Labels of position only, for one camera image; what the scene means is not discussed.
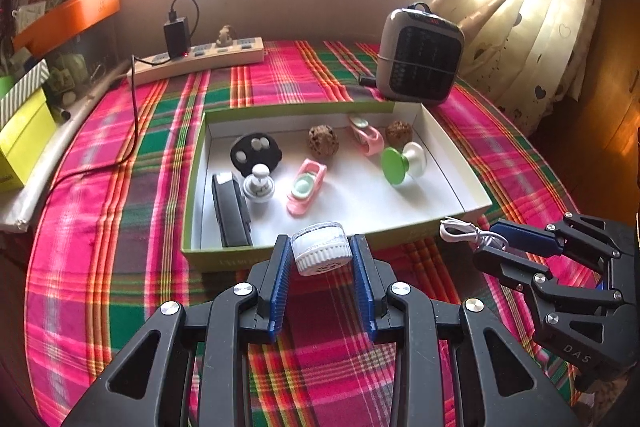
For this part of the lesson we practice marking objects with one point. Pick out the green white striped box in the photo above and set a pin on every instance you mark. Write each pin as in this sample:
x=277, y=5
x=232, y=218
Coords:
x=25, y=89

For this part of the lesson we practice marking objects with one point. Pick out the brown walnut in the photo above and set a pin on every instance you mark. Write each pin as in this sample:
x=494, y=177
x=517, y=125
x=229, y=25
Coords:
x=399, y=133
x=322, y=141

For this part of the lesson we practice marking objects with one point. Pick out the orange box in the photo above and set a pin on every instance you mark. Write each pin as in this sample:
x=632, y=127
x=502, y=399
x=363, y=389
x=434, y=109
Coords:
x=75, y=14

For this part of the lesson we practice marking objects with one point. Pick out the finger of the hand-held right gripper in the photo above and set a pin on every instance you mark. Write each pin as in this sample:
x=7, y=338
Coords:
x=525, y=237
x=505, y=269

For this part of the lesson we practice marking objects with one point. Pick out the pink green plaid tablecloth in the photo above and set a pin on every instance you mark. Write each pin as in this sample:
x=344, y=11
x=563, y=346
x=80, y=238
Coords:
x=125, y=232

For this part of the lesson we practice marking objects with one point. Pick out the beige power strip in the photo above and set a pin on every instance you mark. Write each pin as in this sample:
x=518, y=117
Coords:
x=220, y=57

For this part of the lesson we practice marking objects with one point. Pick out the yellow green box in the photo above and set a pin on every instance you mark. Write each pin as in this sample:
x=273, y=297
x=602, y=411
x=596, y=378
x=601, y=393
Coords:
x=22, y=142

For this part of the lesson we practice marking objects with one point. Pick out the grey small heater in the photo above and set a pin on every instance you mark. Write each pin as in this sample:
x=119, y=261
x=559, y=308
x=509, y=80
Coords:
x=420, y=57

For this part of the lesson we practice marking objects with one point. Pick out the beige plug adapter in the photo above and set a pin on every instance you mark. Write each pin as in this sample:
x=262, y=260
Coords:
x=224, y=37

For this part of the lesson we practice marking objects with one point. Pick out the white round plastic device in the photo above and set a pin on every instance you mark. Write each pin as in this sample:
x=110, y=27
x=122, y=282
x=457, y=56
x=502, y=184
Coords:
x=320, y=252

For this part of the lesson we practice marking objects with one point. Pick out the green and white spool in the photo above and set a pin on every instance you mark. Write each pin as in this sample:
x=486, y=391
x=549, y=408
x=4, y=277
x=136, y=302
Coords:
x=395, y=164

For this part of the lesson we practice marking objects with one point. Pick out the black charger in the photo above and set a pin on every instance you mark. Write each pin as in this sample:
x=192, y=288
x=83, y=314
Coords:
x=177, y=38

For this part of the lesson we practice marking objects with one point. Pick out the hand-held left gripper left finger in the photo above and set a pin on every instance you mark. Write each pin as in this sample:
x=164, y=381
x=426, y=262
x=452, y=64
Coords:
x=280, y=287

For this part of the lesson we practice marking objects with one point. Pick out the cream curtain with hearts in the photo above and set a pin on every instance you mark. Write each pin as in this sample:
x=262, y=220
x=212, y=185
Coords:
x=540, y=7

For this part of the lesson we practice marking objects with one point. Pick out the white knob plug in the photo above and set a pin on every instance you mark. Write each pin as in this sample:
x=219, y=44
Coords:
x=259, y=189

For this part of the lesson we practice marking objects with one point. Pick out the pink plastic clip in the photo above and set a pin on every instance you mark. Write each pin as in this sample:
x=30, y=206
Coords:
x=305, y=192
x=370, y=142

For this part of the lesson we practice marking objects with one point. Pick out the black key fob remote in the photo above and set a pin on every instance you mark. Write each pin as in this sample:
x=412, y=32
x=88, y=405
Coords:
x=270, y=154

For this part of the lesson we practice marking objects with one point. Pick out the green and white cardboard box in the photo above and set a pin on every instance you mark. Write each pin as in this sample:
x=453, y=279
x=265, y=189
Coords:
x=360, y=202

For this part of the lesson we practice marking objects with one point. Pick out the black rectangular device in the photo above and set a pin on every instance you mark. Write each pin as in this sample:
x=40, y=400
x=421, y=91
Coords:
x=232, y=217

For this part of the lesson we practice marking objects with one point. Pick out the dark green box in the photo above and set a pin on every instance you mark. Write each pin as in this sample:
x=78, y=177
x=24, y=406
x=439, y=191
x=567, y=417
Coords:
x=6, y=86

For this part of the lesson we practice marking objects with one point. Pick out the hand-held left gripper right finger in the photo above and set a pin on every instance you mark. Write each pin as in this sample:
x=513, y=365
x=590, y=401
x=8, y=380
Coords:
x=362, y=287

